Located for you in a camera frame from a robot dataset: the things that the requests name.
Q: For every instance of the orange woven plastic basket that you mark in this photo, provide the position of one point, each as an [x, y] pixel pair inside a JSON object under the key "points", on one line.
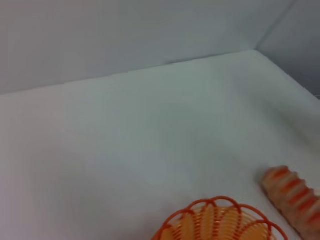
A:
{"points": [[220, 225]]}

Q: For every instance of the orange striped toy bread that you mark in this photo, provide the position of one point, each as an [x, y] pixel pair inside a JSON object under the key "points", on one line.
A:
{"points": [[292, 192]]}

